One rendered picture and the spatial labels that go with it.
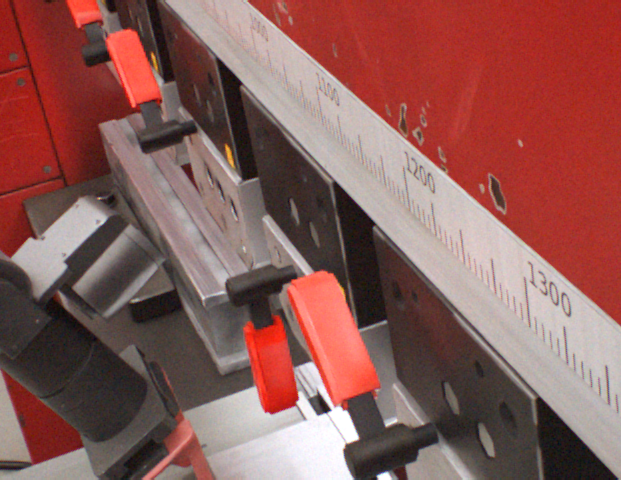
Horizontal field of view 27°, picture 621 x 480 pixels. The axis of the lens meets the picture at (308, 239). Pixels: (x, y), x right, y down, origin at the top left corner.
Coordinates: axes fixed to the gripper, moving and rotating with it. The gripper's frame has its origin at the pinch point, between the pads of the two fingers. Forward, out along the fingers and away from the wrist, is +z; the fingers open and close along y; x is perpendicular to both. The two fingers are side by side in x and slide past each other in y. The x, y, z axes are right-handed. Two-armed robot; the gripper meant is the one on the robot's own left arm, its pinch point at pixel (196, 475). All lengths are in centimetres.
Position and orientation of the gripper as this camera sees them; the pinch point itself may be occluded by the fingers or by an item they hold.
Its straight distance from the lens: 98.4
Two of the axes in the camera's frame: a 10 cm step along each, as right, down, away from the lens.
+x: -7.4, 6.7, 0.2
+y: -3.4, -4.1, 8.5
